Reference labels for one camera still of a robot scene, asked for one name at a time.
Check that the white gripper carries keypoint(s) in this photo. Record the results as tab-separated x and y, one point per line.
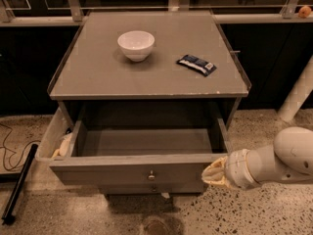
237	168

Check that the grey top drawer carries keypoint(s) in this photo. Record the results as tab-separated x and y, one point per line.
116	155

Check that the grey drawer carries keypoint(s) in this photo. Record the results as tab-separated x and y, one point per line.
151	188
116	155

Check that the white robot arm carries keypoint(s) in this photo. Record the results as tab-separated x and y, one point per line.
289	160

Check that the metal drawer knob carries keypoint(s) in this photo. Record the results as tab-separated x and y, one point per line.
151	176

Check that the grey lower drawer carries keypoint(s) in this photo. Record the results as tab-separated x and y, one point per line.
151	188

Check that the grey cabinet with flat top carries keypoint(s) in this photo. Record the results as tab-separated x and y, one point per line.
95	68

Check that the blue snack packet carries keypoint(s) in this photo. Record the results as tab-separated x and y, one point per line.
196	64

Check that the white ceramic bowl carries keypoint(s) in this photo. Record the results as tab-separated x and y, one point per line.
136	45

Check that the pale object in bin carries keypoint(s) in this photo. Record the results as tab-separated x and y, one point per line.
62	150

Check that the clear plastic bin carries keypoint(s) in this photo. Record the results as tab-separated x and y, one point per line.
52	138

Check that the orange fruit on ledge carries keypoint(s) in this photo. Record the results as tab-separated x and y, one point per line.
304	12

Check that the black rod on floor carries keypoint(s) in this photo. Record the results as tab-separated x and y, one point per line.
18	179

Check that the metal railing frame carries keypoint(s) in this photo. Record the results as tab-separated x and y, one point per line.
68	12

